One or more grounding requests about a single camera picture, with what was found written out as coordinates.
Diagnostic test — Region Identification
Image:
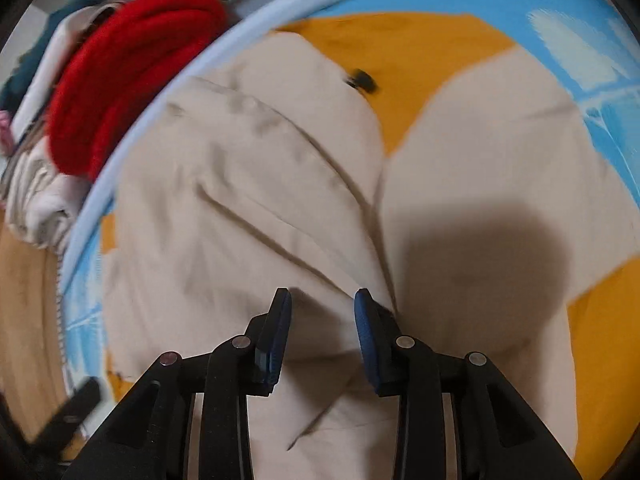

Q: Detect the red folded blanket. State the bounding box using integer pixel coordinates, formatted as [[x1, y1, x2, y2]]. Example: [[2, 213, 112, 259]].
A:
[[46, 0, 231, 181]]

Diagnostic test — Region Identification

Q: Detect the beige and mustard hooded jacket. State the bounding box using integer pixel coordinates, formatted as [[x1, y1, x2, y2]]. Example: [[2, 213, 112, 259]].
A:
[[97, 12, 640, 480]]

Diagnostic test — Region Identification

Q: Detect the white fluffy blanket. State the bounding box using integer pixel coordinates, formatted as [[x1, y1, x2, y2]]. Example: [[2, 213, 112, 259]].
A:
[[2, 152, 96, 256]]

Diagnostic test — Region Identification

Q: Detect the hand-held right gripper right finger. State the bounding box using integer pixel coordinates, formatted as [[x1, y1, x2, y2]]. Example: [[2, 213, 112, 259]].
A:
[[354, 288, 583, 480]]

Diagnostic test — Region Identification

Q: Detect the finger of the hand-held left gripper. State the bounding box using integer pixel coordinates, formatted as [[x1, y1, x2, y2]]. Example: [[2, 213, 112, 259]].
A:
[[34, 376, 102, 445]]

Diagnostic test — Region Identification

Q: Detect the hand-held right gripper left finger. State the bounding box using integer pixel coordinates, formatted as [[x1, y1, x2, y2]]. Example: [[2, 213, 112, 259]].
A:
[[60, 287, 293, 480]]

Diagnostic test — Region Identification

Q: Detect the white and pink garment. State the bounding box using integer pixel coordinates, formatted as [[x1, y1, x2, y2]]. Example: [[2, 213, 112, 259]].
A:
[[0, 110, 16, 158]]

